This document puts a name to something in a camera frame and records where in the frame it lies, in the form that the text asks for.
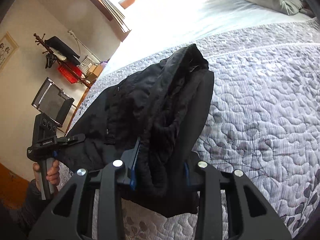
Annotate framed wall picture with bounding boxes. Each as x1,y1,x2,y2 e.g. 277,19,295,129
0,32,18,70

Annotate wooden coat rack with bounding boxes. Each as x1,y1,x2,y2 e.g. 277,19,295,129
33,33,92,88

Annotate dark sleeved left forearm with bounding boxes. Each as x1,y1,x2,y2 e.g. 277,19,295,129
1,179,51,240

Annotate red hanging cloth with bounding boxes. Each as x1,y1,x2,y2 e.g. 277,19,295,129
57,62,82,84

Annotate person's left hand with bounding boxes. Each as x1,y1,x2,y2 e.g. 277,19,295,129
33,160,60,192

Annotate black padded pants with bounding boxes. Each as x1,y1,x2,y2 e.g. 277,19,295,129
57,44,214,218

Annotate black mesh office chair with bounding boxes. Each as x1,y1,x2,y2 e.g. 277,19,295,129
31,77,74,127

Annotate cardboard box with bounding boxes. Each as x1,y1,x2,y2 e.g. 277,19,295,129
86,64,104,82

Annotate grey quilted leaf bedspread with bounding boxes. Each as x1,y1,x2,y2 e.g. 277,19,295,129
75,0,319,237

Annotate black hanging jacket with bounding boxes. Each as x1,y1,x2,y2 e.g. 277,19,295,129
44,36,80,66

